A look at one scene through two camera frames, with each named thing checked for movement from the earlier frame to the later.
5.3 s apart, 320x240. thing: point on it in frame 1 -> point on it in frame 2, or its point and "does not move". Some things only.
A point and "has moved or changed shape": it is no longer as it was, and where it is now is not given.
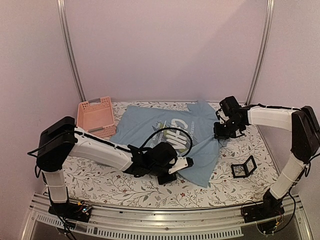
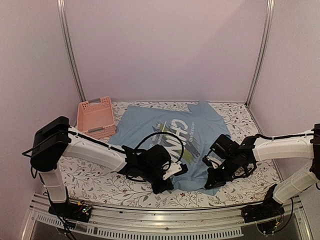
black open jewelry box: x=243 y=170 does not move
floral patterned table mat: x=245 y=174 does not move
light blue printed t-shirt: x=139 y=124 has moved or changed shape
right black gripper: x=218 y=134 -> x=214 y=179
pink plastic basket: x=96 y=117 does not move
